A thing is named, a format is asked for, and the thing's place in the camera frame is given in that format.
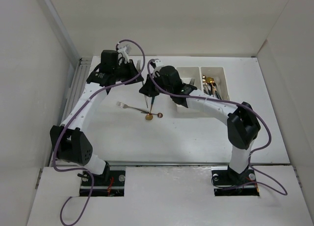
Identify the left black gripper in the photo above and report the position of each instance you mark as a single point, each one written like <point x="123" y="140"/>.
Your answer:
<point x="131" y="67"/>

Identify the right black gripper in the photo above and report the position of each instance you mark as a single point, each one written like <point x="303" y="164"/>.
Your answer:
<point x="148" y="89"/>

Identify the silver fork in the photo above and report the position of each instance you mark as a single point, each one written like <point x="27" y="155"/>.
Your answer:
<point x="139" y="68"/>
<point x="125" y="106"/>

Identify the black handle fork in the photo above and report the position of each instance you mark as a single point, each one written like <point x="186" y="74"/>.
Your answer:
<point x="192" y="81"/>

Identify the gold spoon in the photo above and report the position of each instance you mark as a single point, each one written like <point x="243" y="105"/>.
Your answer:
<point x="208" y="85"/>

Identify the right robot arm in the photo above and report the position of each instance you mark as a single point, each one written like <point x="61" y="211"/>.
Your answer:
<point x="242" y="125"/>

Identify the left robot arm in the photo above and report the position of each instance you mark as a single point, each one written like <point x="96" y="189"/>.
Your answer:
<point x="69" y="139"/>

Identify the left white plastic container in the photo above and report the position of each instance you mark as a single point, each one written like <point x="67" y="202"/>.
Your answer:
<point x="185" y="74"/>

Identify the white plastic container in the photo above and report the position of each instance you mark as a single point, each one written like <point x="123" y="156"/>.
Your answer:
<point x="185" y="74"/>
<point x="222" y="90"/>

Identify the right white plastic container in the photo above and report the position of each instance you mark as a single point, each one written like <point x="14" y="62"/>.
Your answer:
<point x="222" y="90"/>

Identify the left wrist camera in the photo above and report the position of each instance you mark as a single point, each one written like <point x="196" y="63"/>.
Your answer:
<point x="123" y="54"/>

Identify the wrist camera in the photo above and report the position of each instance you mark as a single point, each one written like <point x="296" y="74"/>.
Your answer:
<point x="156" y="63"/>
<point x="123" y="54"/>

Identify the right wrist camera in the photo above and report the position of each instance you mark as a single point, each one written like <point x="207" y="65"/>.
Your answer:
<point x="156" y="63"/>

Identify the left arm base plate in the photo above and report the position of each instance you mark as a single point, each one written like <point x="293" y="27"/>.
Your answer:
<point x="113" y="187"/>

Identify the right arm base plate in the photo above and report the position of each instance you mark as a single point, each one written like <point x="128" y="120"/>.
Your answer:
<point x="229" y="184"/>

